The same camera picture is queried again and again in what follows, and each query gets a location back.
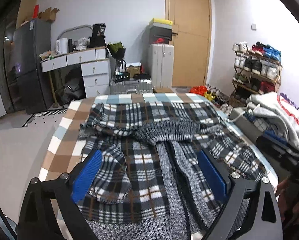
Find white desk with drawers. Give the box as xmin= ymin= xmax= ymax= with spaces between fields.
xmin=41 ymin=47 xmax=111 ymax=108

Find small cardboard box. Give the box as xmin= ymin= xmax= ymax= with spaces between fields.
xmin=153 ymin=86 xmax=174 ymax=93

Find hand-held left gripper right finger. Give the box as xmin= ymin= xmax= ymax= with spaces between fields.
xmin=197 ymin=149 xmax=283 ymax=240

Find yellow lid shoebox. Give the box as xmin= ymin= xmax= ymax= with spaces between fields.
xmin=149 ymin=18 xmax=173 ymax=28

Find plaid fleece cardigan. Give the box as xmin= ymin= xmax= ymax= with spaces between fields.
xmin=77 ymin=101 xmax=267 ymax=240

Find scattered shoes pile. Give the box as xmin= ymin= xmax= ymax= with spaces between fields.
xmin=206 ymin=84 xmax=233 ymax=113

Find white cord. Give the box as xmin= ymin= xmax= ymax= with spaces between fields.
xmin=229 ymin=105 xmax=260 ymax=123

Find pile of folded clothes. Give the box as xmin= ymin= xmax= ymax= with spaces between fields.
xmin=247 ymin=92 xmax=299 ymax=147

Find brown gift box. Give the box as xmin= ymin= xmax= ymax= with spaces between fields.
xmin=126 ymin=62 xmax=142 ymax=78

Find white electric kettle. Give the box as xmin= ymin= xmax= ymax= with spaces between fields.
xmin=56 ymin=38 xmax=68 ymax=55

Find wooden shoe rack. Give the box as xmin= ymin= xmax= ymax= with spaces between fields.
xmin=231 ymin=51 xmax=283 ymax=105

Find white upright suitcase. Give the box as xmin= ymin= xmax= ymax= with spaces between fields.
xmin=149 ymin=43 xmax=174 ymax=89

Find grey arched mirror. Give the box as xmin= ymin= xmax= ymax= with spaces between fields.
xmin=57 ymin=24 xmax=93 ymax=53

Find wooden door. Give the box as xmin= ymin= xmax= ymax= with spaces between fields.
xmin=165 ymin=0 xmax=212 ymax=88

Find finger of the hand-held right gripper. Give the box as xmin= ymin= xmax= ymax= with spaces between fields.
xmin=256 ymin=135 xmax=299 ymax=166
xmin=263 ymin=129 xmax=299 ymax=153

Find person's right hand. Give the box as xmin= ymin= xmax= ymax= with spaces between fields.
xmin=276 ymin=177 xmax=299 ymax=227

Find orange plastic bag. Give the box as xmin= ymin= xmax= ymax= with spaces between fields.
xmin=189 ymin=85 xmax=207 ymax=95

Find shoe rack with shoes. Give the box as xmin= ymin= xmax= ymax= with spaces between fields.
xmin=233 ymin=41 xmax=282 ymax=100

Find black drawstring bag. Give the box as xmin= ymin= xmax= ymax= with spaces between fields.
xmin=89 ymin=24 xmax=107 ymax=48

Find open cardboard box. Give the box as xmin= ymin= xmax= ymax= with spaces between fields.
xmin=38 ymin=7 xmax=60 ymax=22

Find flat cardboard sheet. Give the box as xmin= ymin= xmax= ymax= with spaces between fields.
xmin=16 ymin=0 xmax=38 ymax=28

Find black and red shoebox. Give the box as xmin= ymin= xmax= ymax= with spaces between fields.
xmin=149 ymin=37 xmax=172 ymax=45

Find dark grey fridge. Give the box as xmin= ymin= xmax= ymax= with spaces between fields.
xmin=12 ymin=19 xmax=56 ymax=114

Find white crumpled cloth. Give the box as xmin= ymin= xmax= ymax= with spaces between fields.
xmin=74 ymin=37 xmax=90 ymax=50

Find dark glass sliding door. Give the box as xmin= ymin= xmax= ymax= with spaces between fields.
xmin=0 ymin=5 xmax=22 ymax=113

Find black box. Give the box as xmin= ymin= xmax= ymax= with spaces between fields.
xmin=114 ymin=72 xmax=130 ymax=83

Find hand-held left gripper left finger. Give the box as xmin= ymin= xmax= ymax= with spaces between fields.
xmin=16 ymin=149 xmax=103 ymax=240

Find purple cloth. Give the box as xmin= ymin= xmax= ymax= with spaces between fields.
xmin=279 ymin=93 xmax=299 ymax=109

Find silver suitcase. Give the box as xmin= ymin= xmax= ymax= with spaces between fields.
xmin=109 ymin=79 xmax=153 ymax=95

